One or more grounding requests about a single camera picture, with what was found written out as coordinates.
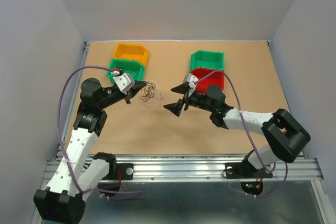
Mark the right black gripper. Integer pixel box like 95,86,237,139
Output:
163,83,215,117

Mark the wire bundle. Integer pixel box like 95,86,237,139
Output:
138,79,165,111

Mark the green plastic bin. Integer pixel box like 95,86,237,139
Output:
190,50,225,71
109,59,145,81

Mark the yellow plastic bin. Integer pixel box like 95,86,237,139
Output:
112,42,149,67

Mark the red plastic bin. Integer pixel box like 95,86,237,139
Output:
190,67,225,94

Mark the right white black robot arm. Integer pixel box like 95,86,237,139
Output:
164,84,311,177

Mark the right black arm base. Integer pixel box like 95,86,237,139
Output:
222,162,273,179

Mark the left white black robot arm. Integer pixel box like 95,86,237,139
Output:
34,73,146,223

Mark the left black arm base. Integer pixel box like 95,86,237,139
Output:
102,163,134,180

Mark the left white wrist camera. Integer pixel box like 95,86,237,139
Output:
111,68,135,94

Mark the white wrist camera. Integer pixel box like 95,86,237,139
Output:
183,73,198,97
111,68,135,94

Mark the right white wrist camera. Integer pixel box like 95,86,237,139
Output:
183,73,198,97

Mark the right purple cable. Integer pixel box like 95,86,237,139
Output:
193,70,288,198

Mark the aluminium left side rail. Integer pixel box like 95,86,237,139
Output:
54,41,91,161

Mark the aluminium rail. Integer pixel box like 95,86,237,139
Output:
43,154,324,184
54,41,91,161

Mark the aluminium front rail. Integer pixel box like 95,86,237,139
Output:
43,154,324,184

